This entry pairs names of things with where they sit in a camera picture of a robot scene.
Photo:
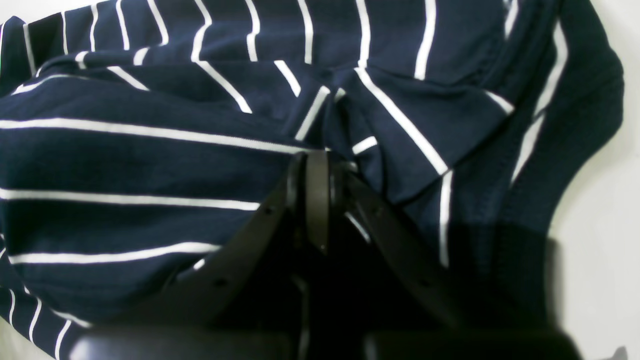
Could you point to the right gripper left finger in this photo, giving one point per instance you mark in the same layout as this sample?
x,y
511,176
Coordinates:
x,y
250,301

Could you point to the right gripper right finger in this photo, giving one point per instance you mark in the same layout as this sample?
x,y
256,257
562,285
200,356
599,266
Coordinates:
x,y
404,305

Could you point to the navy white striped T-shirt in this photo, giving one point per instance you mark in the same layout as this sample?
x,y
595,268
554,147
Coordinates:
x,y
138,137

